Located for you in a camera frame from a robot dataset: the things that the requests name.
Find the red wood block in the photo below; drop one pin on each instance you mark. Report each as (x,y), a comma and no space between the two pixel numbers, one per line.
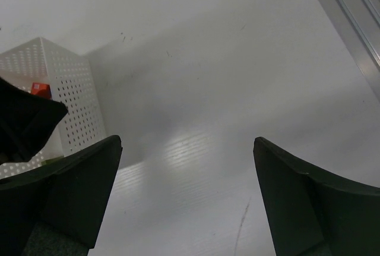
(42,90)

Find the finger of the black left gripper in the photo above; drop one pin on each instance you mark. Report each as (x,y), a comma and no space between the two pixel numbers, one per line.
(27,122)

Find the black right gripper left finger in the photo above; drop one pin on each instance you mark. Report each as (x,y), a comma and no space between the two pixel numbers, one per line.
(58,209)

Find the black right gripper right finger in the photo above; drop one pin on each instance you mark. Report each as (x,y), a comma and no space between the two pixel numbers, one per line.
(312,211)

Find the aluminium side rail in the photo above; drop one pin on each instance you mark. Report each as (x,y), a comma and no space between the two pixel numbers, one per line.
(357,23)

